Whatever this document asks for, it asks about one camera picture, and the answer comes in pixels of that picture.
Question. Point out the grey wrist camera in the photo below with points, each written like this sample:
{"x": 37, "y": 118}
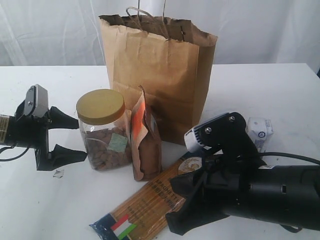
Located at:
{"x": 225, "y": 131}
{"x": 36, "y": 101}

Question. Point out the torn label scrap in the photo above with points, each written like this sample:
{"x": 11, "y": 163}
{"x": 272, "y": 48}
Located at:
{"x": 59, "y": 174}

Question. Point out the large brown paper bag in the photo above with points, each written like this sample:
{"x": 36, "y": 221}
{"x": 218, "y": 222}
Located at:
{"x": 170, "y": 59}

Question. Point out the clear jar gold lid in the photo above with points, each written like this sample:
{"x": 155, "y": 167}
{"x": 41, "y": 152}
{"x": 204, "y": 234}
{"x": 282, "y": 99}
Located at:
{"x": 104, "y": 125}

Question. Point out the small brown coffee pouch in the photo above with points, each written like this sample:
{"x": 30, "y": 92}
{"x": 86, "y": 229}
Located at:
{"x": 146, "y": 146}

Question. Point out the spaghetti package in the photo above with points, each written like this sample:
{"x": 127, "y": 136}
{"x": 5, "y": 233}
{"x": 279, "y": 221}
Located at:
{"x": 142, "y": 216}

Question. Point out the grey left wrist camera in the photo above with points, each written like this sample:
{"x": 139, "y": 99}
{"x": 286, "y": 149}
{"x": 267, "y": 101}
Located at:
{"x": 36, "y": 101}

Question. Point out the small white blue carton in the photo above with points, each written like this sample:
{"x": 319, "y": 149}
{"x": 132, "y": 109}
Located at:
{"x": 260, "y": 131}

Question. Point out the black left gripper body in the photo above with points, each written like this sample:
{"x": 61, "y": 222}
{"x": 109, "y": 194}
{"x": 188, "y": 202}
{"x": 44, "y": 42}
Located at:
{"x": 32, "y": 132}

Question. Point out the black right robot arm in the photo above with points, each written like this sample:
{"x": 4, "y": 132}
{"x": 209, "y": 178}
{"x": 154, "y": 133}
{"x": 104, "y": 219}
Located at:
{"x": 293, "y": 194}

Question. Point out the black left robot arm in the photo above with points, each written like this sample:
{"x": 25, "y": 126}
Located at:
{"x": 4, "y": 138}

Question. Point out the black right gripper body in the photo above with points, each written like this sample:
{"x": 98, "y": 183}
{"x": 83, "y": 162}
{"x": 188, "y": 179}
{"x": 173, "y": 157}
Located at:
{"x": 233, "y": 180}

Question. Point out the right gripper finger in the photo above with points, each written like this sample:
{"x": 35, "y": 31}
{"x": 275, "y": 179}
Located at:
{"x": 193, "y": 214}
{"x": 190, "y": 179}

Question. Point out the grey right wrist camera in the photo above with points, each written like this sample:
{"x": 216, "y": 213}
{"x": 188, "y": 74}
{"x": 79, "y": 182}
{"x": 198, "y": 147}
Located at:
{"x": 225, "y": 131}

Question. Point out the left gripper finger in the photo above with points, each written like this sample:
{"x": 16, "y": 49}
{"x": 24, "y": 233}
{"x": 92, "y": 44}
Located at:
{"x": 59, "y": 120}
{"x": 61, "y": 156}

